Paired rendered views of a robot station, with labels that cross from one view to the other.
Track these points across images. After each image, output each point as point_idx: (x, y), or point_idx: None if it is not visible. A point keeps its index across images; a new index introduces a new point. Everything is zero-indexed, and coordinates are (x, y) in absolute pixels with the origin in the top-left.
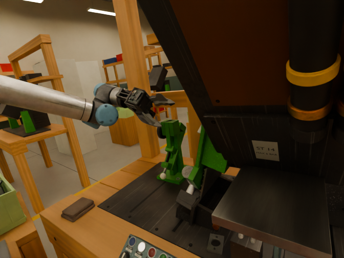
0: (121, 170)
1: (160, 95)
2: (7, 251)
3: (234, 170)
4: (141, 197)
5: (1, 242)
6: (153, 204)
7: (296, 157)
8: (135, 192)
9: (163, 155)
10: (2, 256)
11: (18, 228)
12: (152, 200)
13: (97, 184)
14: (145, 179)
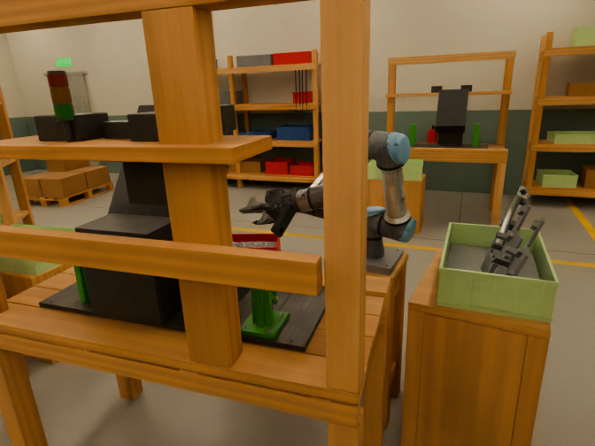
0: (369, 335)
1: (251, 199)
2: (370, 265)
3: (181, 346)
4: (295, 296)
5: (388, 267)
6: (277, 293)
7: None
8: (305, 300)
9: (315, 380)
10: (369, 263)
11: (432, 300)
12: (281, 296)
13: (379, 312)
14: (305, 314)
